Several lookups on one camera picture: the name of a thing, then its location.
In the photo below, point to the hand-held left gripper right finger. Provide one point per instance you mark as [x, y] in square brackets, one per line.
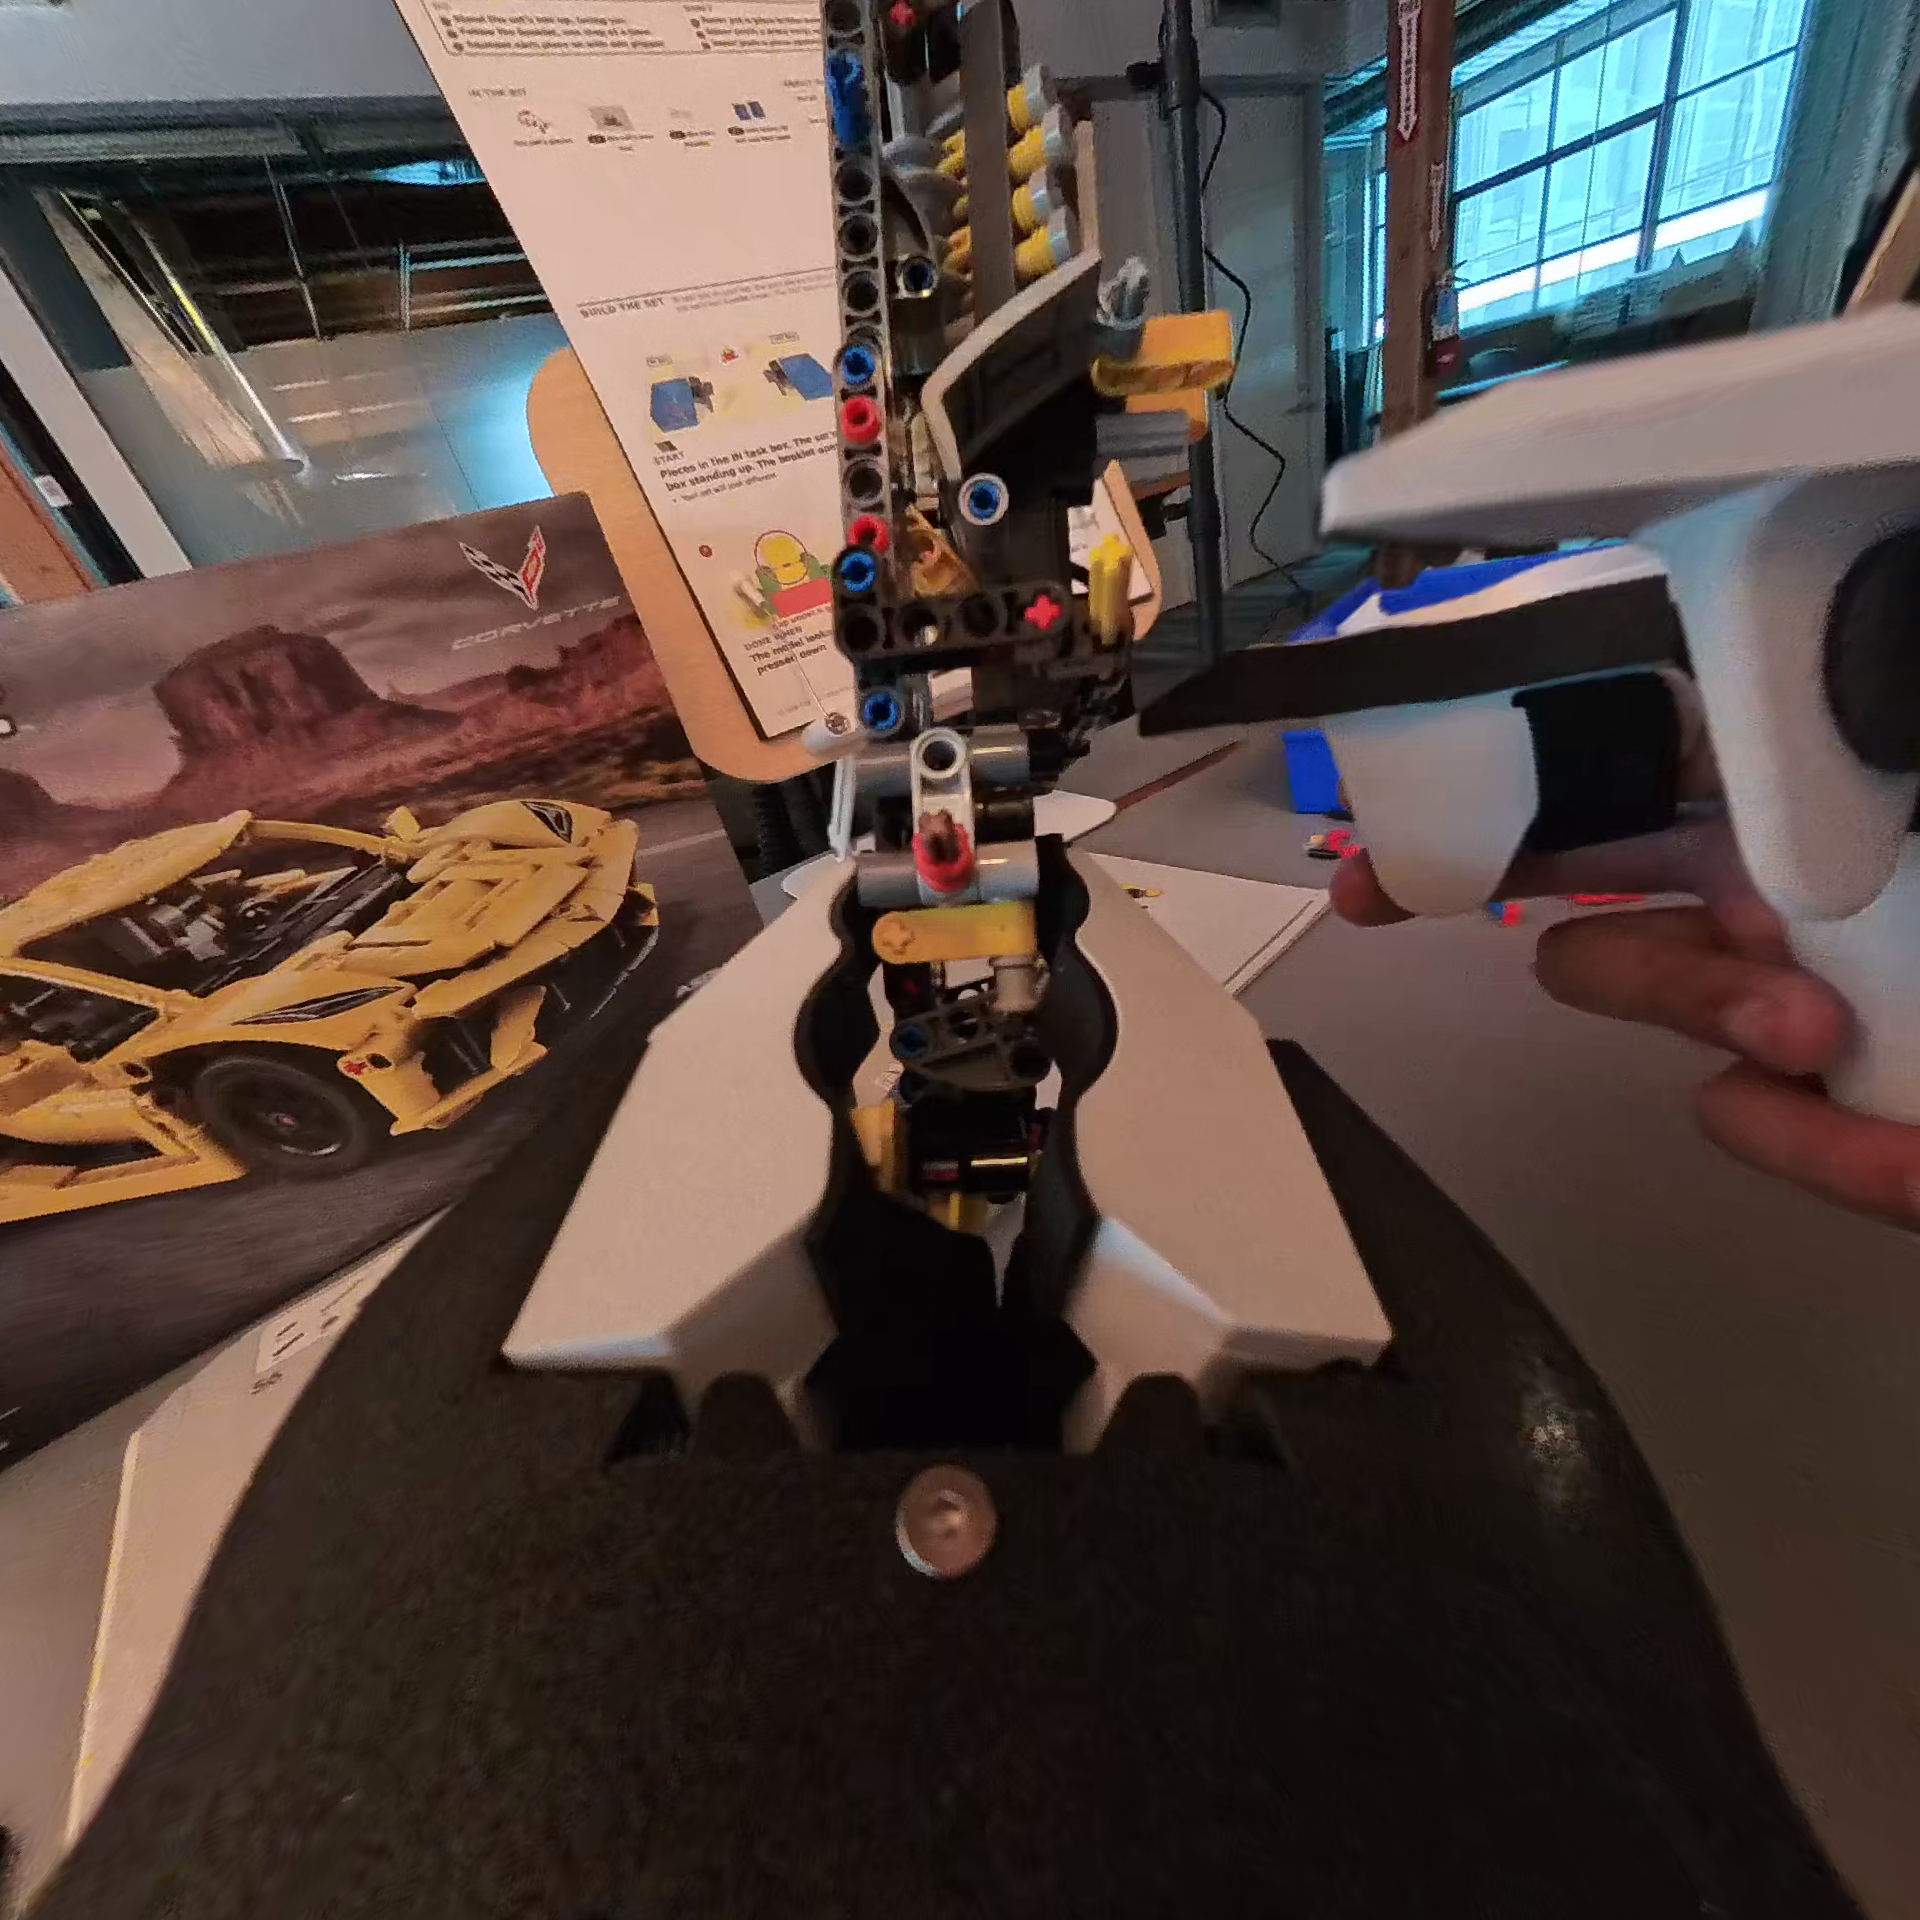
[1210, 1200]

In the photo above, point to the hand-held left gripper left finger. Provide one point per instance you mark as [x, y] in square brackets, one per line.
[690, 1200]

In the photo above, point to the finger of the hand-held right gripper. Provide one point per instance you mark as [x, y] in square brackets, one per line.
[1654, 436]

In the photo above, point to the partly built lego car chassis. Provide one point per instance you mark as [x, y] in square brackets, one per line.
[989, 390]

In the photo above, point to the Lego Technic set box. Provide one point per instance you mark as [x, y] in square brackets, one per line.
[227, 748]

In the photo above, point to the person's right hand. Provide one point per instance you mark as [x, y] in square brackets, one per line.
[1683, 964]

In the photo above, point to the blue plastic bin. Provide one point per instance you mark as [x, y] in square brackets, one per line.
[1311, 773]

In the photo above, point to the large window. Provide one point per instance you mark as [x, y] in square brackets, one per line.
[1621, 151]

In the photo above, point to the black metal pole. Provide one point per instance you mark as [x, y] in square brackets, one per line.
[1188, 225]

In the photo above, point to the open instruction booklet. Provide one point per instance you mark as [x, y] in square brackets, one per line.
[183, 1574]

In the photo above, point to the white instruction sheet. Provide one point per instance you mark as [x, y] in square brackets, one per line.
[681, 225]

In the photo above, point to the wooden post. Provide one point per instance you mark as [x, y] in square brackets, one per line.
[1420, 225]

